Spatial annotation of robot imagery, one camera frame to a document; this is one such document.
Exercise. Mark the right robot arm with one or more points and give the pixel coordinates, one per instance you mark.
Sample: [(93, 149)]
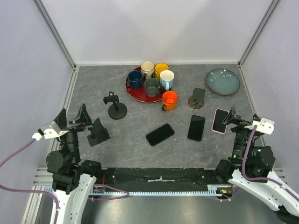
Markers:
[(250, 168)]

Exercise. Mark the black round-base phone stand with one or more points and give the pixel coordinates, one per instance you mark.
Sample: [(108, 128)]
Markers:
[(117, 110)]

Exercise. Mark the black phone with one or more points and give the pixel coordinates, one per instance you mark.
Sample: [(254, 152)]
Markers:
[(196, 128)]

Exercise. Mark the red round tray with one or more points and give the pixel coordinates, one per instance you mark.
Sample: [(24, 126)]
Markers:
[(140, 94)]

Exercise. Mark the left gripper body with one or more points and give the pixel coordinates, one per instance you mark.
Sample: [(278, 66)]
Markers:
[(73, 130)]

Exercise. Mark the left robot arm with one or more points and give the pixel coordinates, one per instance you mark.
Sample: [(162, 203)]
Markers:
[(73, 178)]

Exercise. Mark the light blue white mug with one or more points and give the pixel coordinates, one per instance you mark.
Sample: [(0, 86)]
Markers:
[(167, 79)]

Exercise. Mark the grey glass mug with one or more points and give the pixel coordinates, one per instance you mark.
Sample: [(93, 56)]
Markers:
[(152, 87)]

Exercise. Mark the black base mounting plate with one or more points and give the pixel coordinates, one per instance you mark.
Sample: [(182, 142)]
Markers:
[(158, 179)]

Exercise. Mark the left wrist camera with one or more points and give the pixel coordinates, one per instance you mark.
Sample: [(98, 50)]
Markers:
[(49, 131)]

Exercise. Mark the dark blue mug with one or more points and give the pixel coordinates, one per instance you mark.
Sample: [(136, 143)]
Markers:
[(134, 80)]

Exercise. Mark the blue ceramic plate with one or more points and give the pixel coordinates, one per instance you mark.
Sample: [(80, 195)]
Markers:
[(223, 82)]

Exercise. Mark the orange mug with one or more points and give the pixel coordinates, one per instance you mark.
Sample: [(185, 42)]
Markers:
[(169, 101)]

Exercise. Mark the yellow mug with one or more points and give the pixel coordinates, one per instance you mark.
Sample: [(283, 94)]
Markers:
[(158, 69)]

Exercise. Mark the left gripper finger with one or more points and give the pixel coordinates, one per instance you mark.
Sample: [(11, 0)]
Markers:
[(82, 118), (61, 119)]

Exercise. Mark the slotted cable duct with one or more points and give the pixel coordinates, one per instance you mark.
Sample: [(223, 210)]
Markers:
[(211, 191)]

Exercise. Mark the cream mug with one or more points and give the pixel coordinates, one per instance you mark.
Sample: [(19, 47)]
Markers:
[(147, 69)]

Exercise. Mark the pink case smartphone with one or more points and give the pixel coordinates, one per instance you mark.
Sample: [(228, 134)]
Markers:
[(217, 125)]

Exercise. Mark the black angled phone stand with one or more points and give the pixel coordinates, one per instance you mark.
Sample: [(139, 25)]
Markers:
[(98, 134)]

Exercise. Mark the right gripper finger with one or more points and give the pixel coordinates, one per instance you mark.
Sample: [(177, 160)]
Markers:
[(232, 117), (256, 118)]

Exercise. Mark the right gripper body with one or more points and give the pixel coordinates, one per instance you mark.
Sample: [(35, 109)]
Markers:
[(241, 131)]

